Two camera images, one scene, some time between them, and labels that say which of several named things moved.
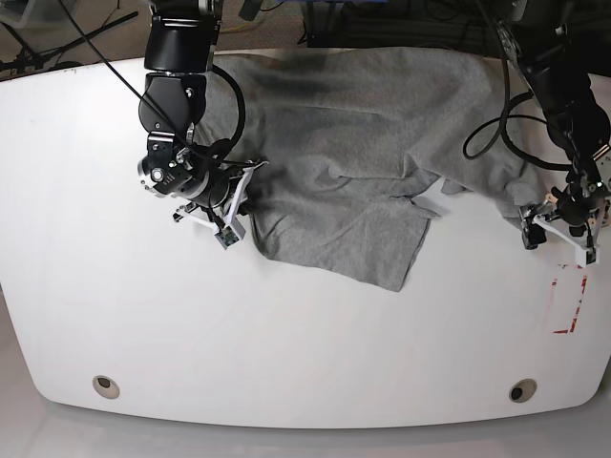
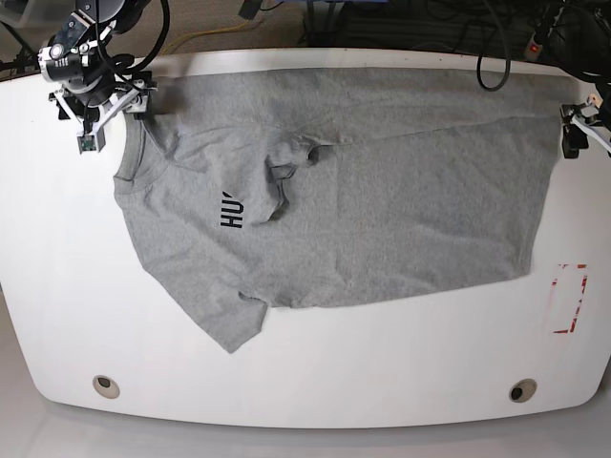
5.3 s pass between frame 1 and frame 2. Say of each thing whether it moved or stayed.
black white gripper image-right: moved
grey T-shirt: moved
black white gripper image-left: moved
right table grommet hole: stayed
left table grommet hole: stayed
